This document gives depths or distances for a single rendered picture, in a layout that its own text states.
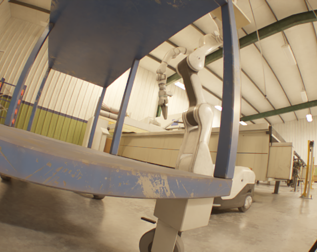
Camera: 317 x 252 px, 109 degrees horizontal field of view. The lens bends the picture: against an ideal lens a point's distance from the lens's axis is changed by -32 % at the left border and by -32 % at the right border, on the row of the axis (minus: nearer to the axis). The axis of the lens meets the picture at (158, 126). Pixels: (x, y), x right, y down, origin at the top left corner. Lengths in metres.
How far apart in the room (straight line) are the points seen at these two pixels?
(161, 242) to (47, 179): 0.34
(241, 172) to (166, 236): 0.88
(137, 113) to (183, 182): 8.77
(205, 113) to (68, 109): 7.24
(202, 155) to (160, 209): 0.76
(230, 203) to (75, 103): 7.65
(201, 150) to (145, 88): 8.63
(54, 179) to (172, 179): 0.18
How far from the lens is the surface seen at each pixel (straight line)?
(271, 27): 7.47
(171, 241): 0.46
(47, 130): 7.93
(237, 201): 1.26
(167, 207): 0.41
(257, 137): 1.85
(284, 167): 1.74
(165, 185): 0.27
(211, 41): 1.64
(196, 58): 1.34
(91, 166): 0.21
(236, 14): 0.91
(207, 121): 1.20
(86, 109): 8.15
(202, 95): 1.29
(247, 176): 1.31
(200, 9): 0.85
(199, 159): 1.13
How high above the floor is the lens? 0.31
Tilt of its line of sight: 12 degrees up
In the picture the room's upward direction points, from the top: 11 degrees clockwise
